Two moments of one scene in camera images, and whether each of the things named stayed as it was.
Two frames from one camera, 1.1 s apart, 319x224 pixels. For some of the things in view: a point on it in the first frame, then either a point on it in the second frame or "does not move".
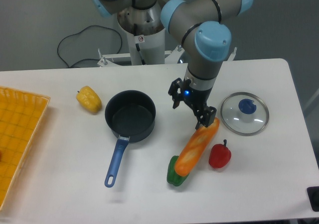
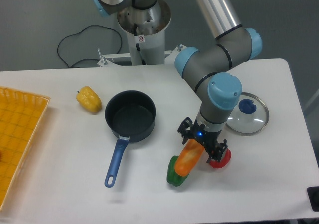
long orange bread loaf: (199, 143) does not move
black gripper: (180, 90) -> (209, 139)
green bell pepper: (172, 176) does not move
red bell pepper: (220, 155) does not move
